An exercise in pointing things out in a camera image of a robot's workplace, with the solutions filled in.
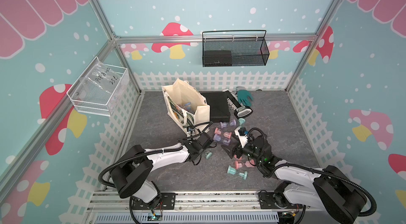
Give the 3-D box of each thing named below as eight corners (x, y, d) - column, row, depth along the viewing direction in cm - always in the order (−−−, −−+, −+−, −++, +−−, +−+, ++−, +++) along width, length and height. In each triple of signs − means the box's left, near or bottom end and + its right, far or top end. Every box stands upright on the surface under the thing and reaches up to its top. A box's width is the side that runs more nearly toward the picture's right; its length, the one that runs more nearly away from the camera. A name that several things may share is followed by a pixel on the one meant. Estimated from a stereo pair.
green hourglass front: (225, 172, 85) (226, 170, 82) (227, 166, 86) (228, 164, 84) (245, 180, 82) (246, 178, 80) (246, 173, 84) (248, 171, 81)
